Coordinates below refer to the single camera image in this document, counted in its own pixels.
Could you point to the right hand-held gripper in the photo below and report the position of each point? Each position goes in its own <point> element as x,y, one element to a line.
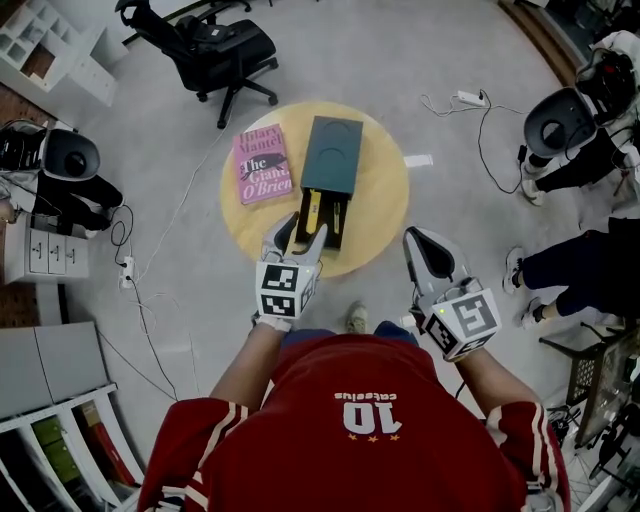
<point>462,322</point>

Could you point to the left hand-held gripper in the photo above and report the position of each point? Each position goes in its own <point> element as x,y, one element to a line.
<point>282,290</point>

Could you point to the yellow handheld tool handle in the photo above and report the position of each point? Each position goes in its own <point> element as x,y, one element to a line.
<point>314,215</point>

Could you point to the dark green drawer box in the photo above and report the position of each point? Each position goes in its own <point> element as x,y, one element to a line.
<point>332,150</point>

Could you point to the person's right forearm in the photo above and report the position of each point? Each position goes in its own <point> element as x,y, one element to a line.
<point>495,385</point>

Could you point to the person's left forearm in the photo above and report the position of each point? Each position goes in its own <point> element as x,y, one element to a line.
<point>245,360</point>

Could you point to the person's blue trousers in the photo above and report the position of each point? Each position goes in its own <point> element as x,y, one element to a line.
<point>395,332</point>

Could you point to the white wristband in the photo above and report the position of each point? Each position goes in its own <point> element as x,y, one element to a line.
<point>272,322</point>

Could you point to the pink book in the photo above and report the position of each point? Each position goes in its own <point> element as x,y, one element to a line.
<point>260,165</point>

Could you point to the round wooden table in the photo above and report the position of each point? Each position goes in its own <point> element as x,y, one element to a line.
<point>380,200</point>

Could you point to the person's grey shoe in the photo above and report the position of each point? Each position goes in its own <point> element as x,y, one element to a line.
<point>356,317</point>

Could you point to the white floor label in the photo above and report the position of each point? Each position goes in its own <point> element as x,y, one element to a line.
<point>417,160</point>

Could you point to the white power strip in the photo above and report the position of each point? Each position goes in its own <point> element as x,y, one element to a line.
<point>470,98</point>
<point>127,272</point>

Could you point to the grey shell pod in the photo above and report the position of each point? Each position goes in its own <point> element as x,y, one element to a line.
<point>70,160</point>
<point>555,127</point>

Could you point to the black mesh metal chair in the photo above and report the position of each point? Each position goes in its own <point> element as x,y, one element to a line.
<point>582,380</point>

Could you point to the person's red striped jersey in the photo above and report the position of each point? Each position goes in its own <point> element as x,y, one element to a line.
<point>350,450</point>

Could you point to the black office chair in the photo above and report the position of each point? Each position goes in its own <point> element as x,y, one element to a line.
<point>220,50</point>

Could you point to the glass top table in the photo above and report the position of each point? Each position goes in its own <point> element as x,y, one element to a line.
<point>612,385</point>

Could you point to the white drawer cabinet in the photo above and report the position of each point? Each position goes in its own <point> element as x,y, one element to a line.
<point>50,252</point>

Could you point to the black red backpack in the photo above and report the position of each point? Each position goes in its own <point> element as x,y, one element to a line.
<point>607,80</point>

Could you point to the wooden step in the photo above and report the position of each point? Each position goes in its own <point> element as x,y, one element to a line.
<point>540,35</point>

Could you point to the white cubby shelf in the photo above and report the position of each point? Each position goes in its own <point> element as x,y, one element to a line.
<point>95,65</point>

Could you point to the grey cabinet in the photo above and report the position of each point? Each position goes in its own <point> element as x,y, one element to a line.
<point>50,365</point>

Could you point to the red folder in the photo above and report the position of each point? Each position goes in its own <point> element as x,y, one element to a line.
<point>107,455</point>

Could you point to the white bookshelf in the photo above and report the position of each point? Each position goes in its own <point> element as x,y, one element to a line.
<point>60,409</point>

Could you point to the green folders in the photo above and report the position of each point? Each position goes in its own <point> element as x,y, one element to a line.
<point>55,450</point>

